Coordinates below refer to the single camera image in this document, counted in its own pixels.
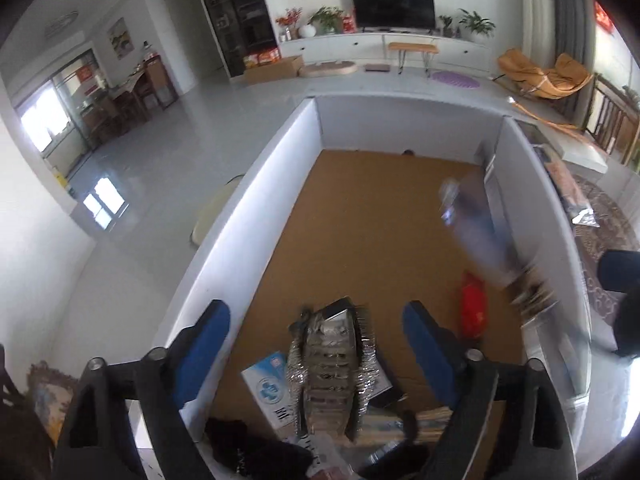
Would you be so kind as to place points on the grey curtain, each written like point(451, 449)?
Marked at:
point(572, 25)

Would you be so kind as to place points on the white television cabinet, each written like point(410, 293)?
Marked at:
point(340, 50)

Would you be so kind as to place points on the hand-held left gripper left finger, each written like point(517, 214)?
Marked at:
point(202, 350)

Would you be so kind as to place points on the purple floor mat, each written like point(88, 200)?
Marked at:
point(456, 79)

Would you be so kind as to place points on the black television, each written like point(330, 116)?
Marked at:
point(392, 9)

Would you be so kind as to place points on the wall painting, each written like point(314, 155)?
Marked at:
point(120, 37)

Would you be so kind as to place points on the white round vase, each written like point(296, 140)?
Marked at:
point(307, 31)

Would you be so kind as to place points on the wooden top stool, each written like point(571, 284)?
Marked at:
point(412, 47)

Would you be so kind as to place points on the orange boxes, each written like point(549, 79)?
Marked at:
point(260, 57)

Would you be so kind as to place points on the large white cardboard box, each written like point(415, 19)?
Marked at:
point(290, 160)

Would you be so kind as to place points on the round ceiling lamp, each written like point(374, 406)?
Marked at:
point(61, 22)

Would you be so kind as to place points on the red wall hanging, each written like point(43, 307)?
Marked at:
point(604, 17)

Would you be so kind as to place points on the blue and white box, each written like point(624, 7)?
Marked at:
point(270, 390)

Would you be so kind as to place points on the large green potted plant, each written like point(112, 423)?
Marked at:
point(477, 25)

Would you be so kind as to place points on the wooden armchair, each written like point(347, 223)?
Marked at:
point(612, 120)

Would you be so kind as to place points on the red gift box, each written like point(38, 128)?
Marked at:
point(348, 24)

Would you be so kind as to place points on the red flowers in vase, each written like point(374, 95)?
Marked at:
point(289, 20)

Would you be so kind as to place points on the small plant in dark pot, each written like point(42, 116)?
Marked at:
point(446, 24)

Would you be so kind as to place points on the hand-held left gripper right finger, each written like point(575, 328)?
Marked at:
point(430, 355)

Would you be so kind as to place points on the black box with white labels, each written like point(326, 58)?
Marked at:
point(475, 240)

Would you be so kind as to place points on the orange rocking chair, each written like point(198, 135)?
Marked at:
point(530, 75)

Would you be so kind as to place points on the black display cabinet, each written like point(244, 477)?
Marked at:
point(235, 10)

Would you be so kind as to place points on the red candy packet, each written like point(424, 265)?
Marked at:
point(474, 305)

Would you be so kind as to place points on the silver foil packet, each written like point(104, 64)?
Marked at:
point(330, 375)

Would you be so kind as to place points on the brown flat packet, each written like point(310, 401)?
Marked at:
point(565, 185)

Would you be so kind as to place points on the black cloth pouch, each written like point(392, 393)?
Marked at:
point(250, 450)

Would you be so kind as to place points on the covered standing air conditioner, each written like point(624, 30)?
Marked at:
point(537, 10)

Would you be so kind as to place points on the cream round stool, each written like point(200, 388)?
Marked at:
point(215, 210)

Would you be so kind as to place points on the patterned cushion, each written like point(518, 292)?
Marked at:
point(50, 400)

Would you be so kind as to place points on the bushy green potted plant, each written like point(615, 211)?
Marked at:
point(327, 17)

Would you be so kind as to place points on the wooden dining table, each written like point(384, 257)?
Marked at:
point(125, 95)

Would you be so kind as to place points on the long beige board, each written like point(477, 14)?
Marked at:
point(545, 117)

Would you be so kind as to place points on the red door poster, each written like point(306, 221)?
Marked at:
point(87, 77)

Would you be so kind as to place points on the beige oval mat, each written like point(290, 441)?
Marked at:
point(327, 69)

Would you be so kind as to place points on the brown cardboard box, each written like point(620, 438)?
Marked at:
point(275, 70)

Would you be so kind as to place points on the white flat box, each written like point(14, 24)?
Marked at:
point(585, 152)

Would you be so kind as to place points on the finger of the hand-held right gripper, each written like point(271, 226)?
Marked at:
point(617, 270)

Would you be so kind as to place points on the dark flat device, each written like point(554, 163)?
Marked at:
point(376, 67)

